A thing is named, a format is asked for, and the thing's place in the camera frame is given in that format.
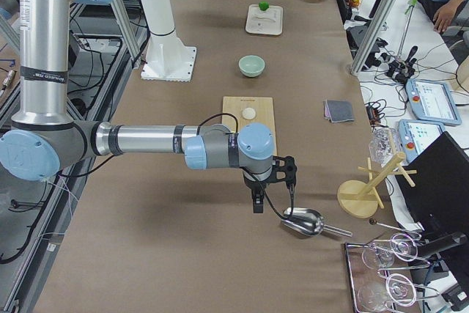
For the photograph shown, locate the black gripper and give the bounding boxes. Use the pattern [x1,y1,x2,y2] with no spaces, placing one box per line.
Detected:
[242,166,272,213]

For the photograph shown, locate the white steamed bun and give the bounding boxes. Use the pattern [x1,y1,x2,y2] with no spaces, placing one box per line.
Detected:
[242,107,256,120]

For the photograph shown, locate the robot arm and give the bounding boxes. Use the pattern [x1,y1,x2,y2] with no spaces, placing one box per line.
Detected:
[1,0,275,213]

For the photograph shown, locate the mint green bowl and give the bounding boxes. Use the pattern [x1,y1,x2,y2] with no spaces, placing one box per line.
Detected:
[238,55,265,78]

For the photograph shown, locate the clear glass bowl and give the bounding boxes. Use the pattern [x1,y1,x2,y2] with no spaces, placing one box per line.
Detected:
[369,128,402,164]

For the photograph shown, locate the metal scoop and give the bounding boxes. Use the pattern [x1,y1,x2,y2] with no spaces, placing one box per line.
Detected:
[281,207,353,237]

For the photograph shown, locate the bamboo cutting board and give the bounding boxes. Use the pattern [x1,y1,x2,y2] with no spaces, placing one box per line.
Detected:
[222,96,277,155]

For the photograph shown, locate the wooden cup tree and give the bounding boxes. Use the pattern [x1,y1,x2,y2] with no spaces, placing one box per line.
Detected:
[337,152,417,218]

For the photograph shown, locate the grey folded cloth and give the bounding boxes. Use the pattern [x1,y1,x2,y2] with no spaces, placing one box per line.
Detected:
[323,100,355,123]

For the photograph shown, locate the lower teach pendant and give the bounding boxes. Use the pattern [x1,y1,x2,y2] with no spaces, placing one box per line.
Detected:
[398,119,446,163]

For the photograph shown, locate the teach pendant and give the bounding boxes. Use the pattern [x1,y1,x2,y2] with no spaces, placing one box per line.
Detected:
[398,119,446,163]
[405,78,462,126]

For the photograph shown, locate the cream rabbit tray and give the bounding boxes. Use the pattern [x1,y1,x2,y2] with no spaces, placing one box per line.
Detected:
[245,4,284,36]

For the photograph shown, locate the black monitor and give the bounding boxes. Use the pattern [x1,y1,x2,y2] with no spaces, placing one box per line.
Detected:
[396,132,468,235]

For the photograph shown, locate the green lime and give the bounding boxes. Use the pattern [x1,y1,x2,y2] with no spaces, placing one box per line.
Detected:
[259,1,269,11]

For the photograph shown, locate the upper teach pendant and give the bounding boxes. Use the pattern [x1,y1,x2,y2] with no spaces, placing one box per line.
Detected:
[405,78,462,126]

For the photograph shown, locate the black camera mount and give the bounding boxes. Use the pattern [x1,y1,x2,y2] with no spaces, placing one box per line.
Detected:
[270,155,298,196]

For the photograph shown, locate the black wire glass rack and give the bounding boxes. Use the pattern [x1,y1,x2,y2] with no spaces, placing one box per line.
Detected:
[344,232,440,312]

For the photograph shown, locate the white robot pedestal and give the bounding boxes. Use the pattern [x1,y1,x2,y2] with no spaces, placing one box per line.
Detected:
[141,0,196,82]

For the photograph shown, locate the aluminium frame post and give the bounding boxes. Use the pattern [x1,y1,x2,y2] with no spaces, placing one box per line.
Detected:
[350,0,396,76]

